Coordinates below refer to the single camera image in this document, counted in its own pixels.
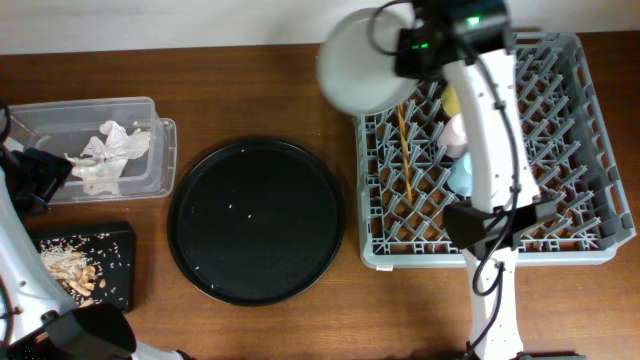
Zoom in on white napkin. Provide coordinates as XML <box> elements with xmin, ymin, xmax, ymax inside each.
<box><xmin>64</xmin><ymin>120</ymin><xmax>151</xmax><ymax>195</ymax></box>

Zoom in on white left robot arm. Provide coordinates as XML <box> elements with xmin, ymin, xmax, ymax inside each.
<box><xmin>1</xmin><ymin>147</ymin><xmax>189</xmax><ymax>359</ymax></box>

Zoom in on light blue cup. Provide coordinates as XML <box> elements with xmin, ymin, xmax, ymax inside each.
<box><xmin>446</xmin><ymin>153</ymin><xmax>473</xmax><ymax>197</ymax></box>

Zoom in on grey plastic dishwasher rack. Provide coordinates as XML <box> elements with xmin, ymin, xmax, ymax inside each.
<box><xmin>354</xmin><ymin>33</ymin><xmax>636</xmax><ymax>269</ymax></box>

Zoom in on black rectangular bin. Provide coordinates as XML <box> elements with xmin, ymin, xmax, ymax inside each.
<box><xmin>30</xmin><ymin>222</ymin><xmax>136</xmax><ymax>313</ymax></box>

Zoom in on white label sticker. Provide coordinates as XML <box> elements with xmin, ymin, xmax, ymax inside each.
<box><xmin>375</xmin><ymin>265</ymin><xmax>394</xmax><ymax>272</ymax></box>

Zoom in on pink cup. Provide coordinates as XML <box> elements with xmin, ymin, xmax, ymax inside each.
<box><xmin>437</xmin><ymin>113</ymin><xmax>468</xmax><ymax>159</ymax></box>

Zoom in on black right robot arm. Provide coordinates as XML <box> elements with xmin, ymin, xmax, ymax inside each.
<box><xmin>412</xmin><ymin>1</ymin><xmax>555</xmax><ymax>359</ymax></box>

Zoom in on grey plate with food scraps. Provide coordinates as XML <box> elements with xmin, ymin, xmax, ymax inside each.
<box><xmin>316</xmin><ymin>8</ymin><xmax>417</xmax><ymax>115</ymax></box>

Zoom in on yellow bowl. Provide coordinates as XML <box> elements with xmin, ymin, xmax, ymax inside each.
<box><xmin>441</xmin><ymin>84</ymin><xmax>461</xmax><ymax>117</ymax></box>

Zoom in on clear plastic waste bin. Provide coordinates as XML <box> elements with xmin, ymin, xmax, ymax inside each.
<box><xmin>4</xmin><ymin>97</ymin><xmax>177</xmax><ymax>204</ymax></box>

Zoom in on food scraps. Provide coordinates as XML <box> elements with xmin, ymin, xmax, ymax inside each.
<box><xmin>40</xmin><ymin>244</ymin><xmax>106</xmax><ymax>307</ymax></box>

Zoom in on round black serving tray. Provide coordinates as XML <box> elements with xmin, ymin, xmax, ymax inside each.
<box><xmin>167</xmin><ymin>139</ymin><xmax>346</xmax><ymax>307</ymax></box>

